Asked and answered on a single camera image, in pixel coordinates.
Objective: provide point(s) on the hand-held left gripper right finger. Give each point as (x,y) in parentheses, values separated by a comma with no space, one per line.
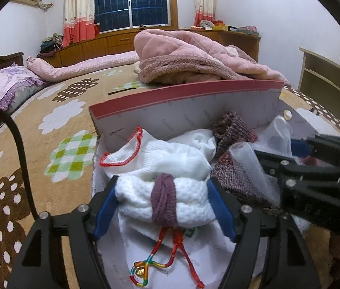
(221,210)

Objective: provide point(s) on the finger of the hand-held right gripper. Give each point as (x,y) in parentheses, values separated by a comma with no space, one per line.
(300,147)
(284,171)

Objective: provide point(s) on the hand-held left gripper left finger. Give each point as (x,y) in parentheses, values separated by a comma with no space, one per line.
(106,210)

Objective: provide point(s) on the sheer white mesh cloth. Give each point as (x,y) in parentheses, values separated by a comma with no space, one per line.
(275,135)

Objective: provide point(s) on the white green sock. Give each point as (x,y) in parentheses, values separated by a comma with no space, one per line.
(133,195)

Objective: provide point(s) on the maroon knit sock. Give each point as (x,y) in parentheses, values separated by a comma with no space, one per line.
(233,132)
(239,177)

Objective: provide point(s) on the white sock red trim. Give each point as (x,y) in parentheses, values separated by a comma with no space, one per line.
(157,153)

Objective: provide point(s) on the red and white shoe box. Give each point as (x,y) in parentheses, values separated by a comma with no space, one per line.
(173,117)

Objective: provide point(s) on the light wooden shelf unit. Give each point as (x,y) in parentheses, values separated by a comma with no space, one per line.
(317,66)

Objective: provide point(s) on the printed tan bed blanket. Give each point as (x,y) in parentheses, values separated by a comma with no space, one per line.
(67,120)

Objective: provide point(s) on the mauve quilted garment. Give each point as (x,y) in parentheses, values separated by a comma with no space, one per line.
(243,55)

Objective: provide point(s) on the stack of flat boxes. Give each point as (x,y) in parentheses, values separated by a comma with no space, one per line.
(245,29)

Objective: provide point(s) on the yellow flat box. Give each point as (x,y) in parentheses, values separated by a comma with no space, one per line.
(219,27)

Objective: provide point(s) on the pink checked rolled quilt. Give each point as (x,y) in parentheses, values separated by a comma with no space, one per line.
(82,66)

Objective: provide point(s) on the red flat box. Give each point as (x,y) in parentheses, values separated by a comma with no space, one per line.
(219,22)

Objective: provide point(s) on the pink fleece robe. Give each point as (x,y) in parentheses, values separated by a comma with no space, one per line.
(182,48)

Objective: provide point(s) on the grey folded cloth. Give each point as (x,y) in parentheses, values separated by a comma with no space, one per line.
(206,24)

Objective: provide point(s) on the purple ruffled pillow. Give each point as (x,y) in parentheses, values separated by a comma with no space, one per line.
(7,81)

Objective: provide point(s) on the long wooden cabinet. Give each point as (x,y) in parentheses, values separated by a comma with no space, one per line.
(97,46)

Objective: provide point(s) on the pile of folded clothes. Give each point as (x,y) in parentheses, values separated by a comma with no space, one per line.
(49,46)

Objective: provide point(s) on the floral curtain red hem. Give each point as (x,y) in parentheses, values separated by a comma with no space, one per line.
(203,0)
(78,12)

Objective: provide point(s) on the dark wooden headboard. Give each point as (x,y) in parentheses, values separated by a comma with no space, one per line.
(7,60)

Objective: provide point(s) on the small red box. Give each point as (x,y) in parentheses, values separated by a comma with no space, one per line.
(96,29)

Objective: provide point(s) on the window with wooden frame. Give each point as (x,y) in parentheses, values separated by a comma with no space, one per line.
(145,3)

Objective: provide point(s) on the air conditioner wall pipe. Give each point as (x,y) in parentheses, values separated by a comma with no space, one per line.
(45,6)

